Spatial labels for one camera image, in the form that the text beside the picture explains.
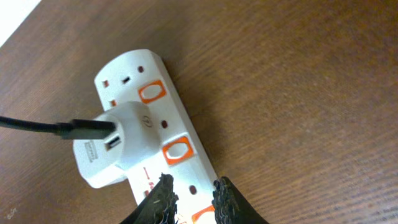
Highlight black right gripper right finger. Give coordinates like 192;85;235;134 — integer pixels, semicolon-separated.
212;176;269;224

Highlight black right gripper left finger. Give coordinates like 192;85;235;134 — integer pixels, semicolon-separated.
120;174;178;224

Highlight black USB charging cable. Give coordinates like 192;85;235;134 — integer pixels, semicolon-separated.
0;115;116;141

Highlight white USB charger adapter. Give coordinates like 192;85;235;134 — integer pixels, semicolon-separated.
73;101;160;189

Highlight white power strip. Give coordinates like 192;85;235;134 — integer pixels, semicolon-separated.
95;49;216;223

